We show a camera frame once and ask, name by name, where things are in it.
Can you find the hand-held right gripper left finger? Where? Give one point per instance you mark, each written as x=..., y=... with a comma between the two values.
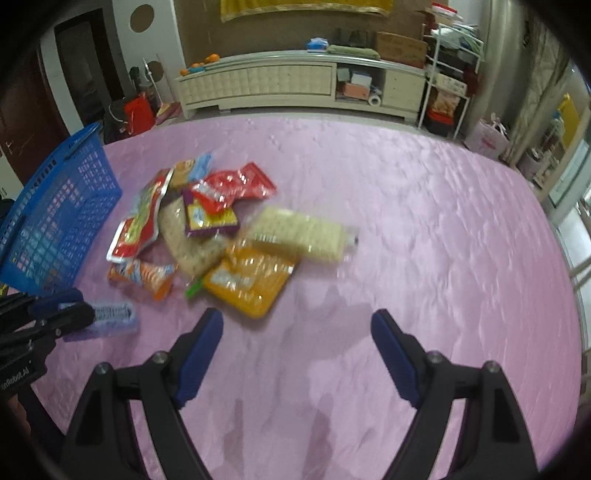
x=198, y=357

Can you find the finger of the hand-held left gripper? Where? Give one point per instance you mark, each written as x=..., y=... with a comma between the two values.
x=69, y=317
x=60, y=299

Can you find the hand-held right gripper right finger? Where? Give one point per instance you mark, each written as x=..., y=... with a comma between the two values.
x=397, y=360

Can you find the lavender snack packet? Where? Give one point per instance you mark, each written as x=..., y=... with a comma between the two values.
x=115, y=318

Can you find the orange striped snack packet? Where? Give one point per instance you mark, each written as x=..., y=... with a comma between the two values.
x=143, y=274

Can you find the yellow snack packet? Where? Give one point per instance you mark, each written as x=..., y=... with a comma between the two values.
x=249, y=286

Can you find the blue plastic basket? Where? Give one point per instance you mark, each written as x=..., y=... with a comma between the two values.
x=60, y=207

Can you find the red green snack packet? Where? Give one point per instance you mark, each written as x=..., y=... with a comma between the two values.
x=134, y=230

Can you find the beige cracker pack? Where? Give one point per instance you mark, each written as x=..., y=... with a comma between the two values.
x=184, y=240

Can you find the purple snack packet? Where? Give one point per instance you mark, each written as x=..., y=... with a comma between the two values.
x=207, y=224

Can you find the clear pale cracker pack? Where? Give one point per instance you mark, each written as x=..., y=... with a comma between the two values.
x=300, y=235

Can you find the bear print biscuit pack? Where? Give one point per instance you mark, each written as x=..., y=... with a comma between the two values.
x=191, y=168

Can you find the pink quilted blanket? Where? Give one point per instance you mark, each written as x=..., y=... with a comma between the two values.
x=415, y=230

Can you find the dark wooden door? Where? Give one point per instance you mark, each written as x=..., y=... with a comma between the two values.
x=27, y=120

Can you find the black bag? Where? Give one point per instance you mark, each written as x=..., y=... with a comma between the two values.
x=114, y=124

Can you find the red bag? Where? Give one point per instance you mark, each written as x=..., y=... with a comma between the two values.
x=138, y=115

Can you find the pink shopping bag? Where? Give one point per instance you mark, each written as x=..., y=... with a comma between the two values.
x=487, y=141

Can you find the white bucket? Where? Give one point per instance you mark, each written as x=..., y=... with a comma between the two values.
x=531, y=164

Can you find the black red box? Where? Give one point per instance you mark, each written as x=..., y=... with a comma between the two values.
x=438, y=123

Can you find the white tape roll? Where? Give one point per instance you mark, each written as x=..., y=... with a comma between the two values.
x=375, y=100

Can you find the orange yellow snack bag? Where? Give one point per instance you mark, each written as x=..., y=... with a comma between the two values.
x=448, y=104

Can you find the white metal rack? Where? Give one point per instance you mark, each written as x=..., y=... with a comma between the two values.
x=423, y=99

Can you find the orange box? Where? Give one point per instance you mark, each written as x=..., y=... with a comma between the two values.
x=356, y=91

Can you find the cream tv cabinet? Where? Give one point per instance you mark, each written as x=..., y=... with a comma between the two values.
x=258, y=83

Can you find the printed white box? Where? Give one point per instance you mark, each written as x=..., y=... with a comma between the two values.
x=450, y=82

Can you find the dark red cloth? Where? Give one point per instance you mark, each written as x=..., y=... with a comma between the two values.
x=473, y=81

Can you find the patterned beige curtain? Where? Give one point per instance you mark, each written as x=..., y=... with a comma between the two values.
x=540, y=106

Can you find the yellow towel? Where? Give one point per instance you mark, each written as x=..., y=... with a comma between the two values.
x=567, y=115

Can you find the green cushion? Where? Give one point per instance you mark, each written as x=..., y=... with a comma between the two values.
x=353, y=51

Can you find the brown cardboard box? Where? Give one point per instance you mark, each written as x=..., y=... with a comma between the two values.
x=399, y=48

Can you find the blue tissue pack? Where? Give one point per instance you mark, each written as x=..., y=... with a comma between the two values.
x=317, y=45

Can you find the yellow hanging cloth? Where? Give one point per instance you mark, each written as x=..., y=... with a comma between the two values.
x=300, y=7

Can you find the round brown wall decoration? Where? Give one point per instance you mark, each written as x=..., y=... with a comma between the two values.
x=141, y=18

